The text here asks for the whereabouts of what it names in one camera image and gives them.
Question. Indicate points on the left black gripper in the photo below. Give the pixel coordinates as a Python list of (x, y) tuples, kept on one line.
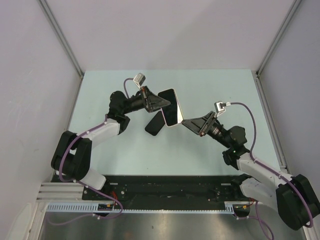
[(152, 101)]

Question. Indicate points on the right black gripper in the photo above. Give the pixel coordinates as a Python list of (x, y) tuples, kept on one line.
[(200, 126)]

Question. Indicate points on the black phone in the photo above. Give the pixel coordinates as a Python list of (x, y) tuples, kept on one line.
[(156, 124)]

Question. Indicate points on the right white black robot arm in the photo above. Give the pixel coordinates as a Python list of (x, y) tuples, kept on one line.
[(291, 196)]

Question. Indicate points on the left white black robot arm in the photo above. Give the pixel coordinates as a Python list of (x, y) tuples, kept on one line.
[(72, 157)]

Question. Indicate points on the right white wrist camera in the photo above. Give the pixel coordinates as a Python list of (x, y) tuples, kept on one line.
[(220, 108)]

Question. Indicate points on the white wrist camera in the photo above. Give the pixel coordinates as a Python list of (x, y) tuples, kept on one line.
[(139, 79), (220, 108)]

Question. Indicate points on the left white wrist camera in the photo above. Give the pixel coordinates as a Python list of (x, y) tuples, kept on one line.
[(139, 79)]

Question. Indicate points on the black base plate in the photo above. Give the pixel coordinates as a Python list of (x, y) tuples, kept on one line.
[(175, 193)]

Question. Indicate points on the aluminium frame rail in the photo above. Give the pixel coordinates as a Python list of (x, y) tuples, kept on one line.
[(60, 192)]

